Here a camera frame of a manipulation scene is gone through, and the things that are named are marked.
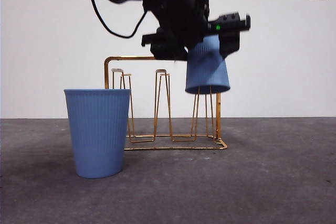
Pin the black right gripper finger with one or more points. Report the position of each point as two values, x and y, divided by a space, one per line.
229 43
169 51

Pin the blue ribbed plastic cup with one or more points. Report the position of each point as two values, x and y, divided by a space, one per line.
97 134
207 72

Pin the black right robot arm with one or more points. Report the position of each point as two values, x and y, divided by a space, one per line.
178 3

